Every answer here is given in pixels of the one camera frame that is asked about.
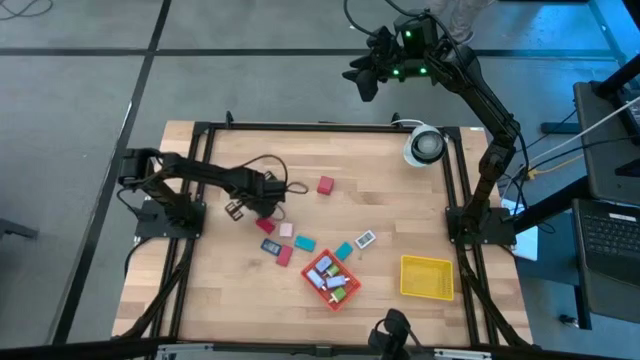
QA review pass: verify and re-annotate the teal box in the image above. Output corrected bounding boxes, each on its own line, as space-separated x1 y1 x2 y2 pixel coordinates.
293 234 318 253
333 241 355 262

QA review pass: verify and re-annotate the white slanting cable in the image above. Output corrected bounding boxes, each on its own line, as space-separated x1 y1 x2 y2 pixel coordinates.
499 94 640 201

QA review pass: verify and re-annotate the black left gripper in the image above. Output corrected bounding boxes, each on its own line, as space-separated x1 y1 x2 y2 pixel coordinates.
224 170 289 223

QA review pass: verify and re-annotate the dark grey desk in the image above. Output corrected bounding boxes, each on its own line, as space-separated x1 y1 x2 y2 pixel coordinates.
571 79 640 331

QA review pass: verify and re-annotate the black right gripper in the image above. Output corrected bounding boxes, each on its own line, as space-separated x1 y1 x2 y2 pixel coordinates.
342 25 397 103

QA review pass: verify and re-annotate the black overhead crossbar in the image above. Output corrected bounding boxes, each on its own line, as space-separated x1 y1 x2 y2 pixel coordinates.
0 335 640 360

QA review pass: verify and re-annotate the yellow power plug cable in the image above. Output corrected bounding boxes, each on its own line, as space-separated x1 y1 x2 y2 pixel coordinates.
519 153 586 182

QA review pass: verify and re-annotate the black diagonal frame strut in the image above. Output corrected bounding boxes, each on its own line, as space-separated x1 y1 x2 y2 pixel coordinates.
593 53 640 99
510 175 594 234

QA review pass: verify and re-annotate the person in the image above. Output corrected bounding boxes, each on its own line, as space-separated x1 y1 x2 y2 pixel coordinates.
427 0 497 47

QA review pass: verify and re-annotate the black table frame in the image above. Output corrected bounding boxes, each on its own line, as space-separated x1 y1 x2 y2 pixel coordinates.
112 110 534 351

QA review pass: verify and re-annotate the open dark laptop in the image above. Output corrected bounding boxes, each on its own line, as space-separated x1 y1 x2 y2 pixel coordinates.
571 197 640 290

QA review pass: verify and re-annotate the yellow plastic basket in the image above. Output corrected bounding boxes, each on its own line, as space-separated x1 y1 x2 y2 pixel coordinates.
399 254 456 303

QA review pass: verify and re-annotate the orange plastic basket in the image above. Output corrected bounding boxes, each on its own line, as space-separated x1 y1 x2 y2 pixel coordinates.
300 248 363 313

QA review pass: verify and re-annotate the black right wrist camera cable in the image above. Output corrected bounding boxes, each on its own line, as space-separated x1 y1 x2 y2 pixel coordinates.
342 0 454 49

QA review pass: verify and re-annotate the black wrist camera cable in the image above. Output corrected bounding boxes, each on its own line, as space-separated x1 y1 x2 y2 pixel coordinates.
238 153 310 197
342 0 454 49

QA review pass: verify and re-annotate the black left wrist camera cable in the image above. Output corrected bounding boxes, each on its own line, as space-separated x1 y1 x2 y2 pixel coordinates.
238 153 310 197

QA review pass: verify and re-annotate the white sheet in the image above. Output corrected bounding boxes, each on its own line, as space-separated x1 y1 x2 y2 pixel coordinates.
499 197 540 262

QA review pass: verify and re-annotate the dark furniture foot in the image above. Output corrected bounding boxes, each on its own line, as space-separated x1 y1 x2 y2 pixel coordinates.
0 217 40 242

